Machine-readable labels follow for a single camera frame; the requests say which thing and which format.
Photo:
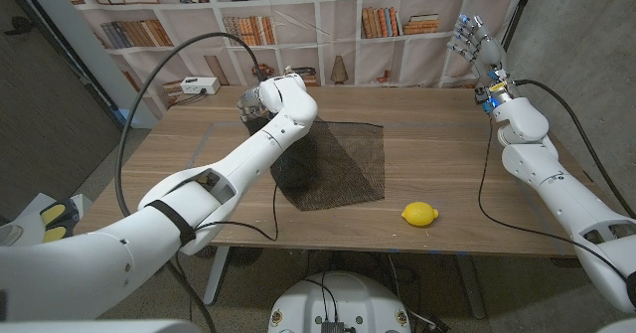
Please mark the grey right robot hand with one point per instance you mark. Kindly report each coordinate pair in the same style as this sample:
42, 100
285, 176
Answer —
489, 54

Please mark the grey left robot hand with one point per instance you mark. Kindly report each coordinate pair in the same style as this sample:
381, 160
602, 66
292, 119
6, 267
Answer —
253, 104

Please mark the black mesh netting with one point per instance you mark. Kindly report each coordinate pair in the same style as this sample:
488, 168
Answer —
338, 169

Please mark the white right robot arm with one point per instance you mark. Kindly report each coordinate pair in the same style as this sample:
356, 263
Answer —
546, 174

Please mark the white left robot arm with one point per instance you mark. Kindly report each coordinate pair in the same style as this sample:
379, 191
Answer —
223, 174

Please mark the yellow lemon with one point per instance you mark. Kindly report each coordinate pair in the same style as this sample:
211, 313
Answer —
420, 214

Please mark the black backdrop stand pole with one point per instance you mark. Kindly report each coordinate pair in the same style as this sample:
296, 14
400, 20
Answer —
519, 10

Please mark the white power strip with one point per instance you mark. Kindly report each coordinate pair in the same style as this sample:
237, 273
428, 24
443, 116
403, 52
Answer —
199, 85

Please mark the grey tape outline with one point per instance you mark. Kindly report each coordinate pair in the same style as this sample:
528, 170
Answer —
427, 123

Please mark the printed bookshelf backdrop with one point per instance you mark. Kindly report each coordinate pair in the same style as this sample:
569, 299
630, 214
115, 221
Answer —
372, 49

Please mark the dark round floor object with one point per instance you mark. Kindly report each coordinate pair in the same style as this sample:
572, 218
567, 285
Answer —
243, 256

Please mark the metal table leg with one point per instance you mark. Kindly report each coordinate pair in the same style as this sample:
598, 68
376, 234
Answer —
216, 278
469, 283

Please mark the dark grey door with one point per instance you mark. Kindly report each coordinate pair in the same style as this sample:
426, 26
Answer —
49, 124

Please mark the white robot torso base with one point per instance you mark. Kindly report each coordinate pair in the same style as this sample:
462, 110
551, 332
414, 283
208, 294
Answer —
343, 298

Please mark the yellow black foot pedal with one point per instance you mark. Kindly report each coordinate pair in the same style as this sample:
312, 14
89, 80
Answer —
57, 221

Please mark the white floor platform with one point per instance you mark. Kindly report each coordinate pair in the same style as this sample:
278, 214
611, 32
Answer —
32, 209

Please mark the white sneaker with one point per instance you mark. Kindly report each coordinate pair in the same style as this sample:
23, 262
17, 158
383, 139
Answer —
9, 234

